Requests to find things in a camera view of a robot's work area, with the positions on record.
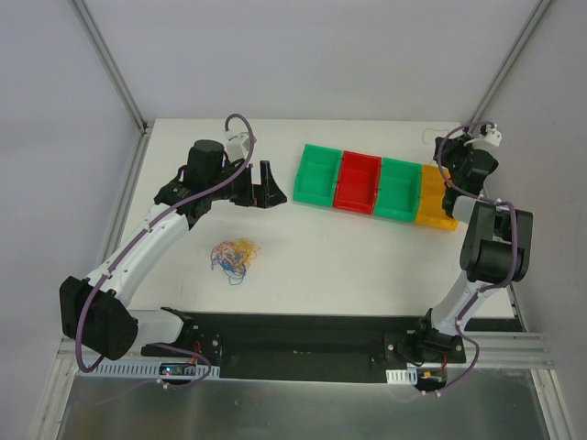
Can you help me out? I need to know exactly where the green plastic bin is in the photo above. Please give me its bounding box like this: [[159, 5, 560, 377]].
[[293, 144, 343, 207], [373, 158, 422, 223]]

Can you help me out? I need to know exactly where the coloured wire bundle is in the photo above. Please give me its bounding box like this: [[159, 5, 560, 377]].
[[208, 236, 262, 287]]

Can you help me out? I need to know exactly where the left green plastic bin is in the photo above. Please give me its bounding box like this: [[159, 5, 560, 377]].
[[293, 144, 343, 207]]

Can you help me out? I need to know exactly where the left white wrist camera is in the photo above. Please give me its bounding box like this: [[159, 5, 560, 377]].
[[225, 130, 250, 162]]

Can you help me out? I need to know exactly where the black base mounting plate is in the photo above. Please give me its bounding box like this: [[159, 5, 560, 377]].
[[139, 311, 464, 384]]

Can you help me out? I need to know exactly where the right green plastic bin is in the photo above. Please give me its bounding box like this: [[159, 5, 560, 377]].
[[373, 158, 422, 223]]

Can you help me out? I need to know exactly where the yellow plastic bin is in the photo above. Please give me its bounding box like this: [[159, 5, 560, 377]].
[[415, 165, 459, 232]]

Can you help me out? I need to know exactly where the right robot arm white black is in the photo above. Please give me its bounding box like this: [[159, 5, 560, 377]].
[[413, 134, 533, 364]]

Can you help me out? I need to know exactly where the left aluminium frame post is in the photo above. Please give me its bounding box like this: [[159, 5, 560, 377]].
[[71, 0, 155, 137]]

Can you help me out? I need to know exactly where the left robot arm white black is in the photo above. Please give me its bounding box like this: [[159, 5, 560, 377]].
[[60, 133, 287, 360]]

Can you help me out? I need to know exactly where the right white cable duct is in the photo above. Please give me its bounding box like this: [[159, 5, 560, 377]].
[[385, 367, 418, 386]]

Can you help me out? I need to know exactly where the right aluminium frame post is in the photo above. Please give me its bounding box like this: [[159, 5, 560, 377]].
[[468, 0, 557, 123]]

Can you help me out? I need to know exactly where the white cable duct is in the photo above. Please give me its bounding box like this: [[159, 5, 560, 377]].
[[385, 367, 418, 386], [80, 360, 220, 380]]

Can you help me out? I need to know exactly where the left white cable duct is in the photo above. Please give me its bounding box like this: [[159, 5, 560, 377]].
[[80, 360, 220, 380]]

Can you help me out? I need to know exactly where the red plastic bin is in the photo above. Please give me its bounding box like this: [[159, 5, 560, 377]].
[[333, 150, 382, 215]]

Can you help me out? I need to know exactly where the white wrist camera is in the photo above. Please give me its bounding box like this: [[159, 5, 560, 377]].
[[225, 130, 250, 162], [473, 124, 503, 149]]

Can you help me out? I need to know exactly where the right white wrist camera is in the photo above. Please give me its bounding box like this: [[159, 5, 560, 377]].
[[473, 124, 503, 149]]

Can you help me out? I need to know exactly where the aluminium frame post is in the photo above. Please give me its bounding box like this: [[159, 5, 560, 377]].
[[71, 0, 155, 137], [468, 0, 557, 123]]

